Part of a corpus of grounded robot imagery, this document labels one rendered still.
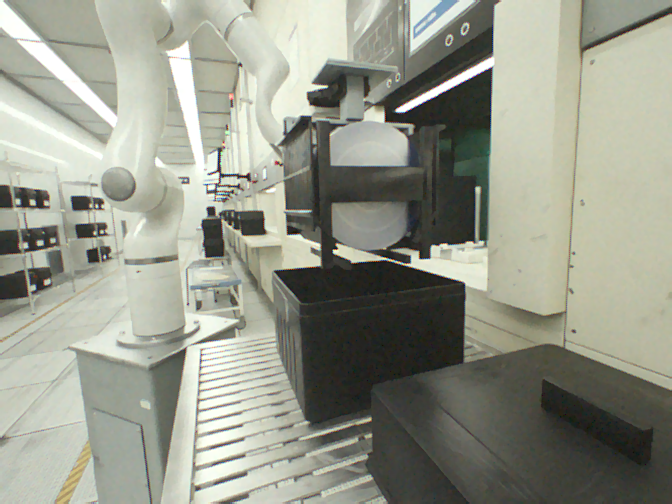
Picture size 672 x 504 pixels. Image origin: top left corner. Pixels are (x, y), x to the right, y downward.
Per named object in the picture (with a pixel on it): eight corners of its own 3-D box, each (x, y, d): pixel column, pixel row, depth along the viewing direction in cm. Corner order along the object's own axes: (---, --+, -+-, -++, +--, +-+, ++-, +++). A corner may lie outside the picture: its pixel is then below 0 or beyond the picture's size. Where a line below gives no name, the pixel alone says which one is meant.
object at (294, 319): (387, 328, 80) (386, 259, 78) (467, 383, 54) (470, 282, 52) (274, 347, 71) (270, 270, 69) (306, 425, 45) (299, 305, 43)
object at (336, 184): (386, 247, 74) (386, 99, 69) (444, 260, 55) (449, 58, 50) (279, 255, 66) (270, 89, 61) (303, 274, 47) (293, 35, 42)
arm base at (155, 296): (98, 340, 79) (88, 265, 76) (167, 316, 96) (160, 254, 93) (152, 352, 71) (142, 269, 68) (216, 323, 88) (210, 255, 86)
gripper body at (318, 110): (345, 134, 73) (366, 121, 63) (301, 132, 70) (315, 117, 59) (344, 99, 72) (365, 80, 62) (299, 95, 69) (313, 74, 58)
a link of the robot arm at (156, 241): (112, 265, 75) (98, 158, 71) (152, 254, 93) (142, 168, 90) (166, 263, 75) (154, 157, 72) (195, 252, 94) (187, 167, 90)
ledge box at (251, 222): (238, 234, 367) (236, 210, 363) (264, 232, 375) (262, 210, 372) (239, 236, 338) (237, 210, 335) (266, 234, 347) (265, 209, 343)
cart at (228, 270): (191, 309, 361) (187, 266, 355) (239, 302, 382) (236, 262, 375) (191, 340, 273) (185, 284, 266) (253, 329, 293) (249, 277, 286)
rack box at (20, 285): (27, 297, 365) (23, 275, 362) (-5, 301, 356) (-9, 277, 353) (41, 291, 394) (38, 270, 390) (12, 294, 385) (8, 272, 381)
